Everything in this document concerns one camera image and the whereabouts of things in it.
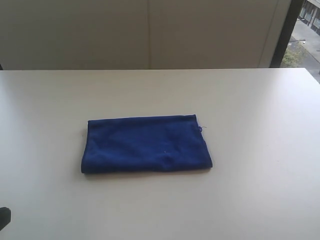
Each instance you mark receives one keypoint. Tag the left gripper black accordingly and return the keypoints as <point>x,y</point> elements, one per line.
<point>5,217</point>

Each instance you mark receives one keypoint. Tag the blue microfiber towel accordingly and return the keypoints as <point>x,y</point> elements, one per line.
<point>145,144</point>

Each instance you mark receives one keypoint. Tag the dark window frame post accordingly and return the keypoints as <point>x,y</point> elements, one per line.
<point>286,32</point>

